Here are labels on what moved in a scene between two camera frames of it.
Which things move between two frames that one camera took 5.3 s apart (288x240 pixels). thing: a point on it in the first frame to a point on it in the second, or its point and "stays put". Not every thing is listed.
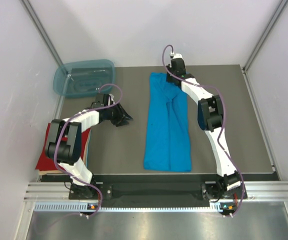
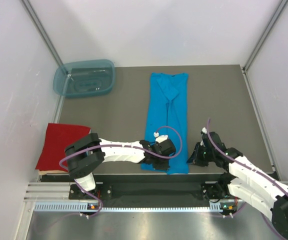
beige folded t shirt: [41, 173] stays put
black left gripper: [122, 116] to [164, 166]
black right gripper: [168, 78] to [194, 158]
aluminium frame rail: [46, 191] stays put
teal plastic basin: [83, 78] stays put
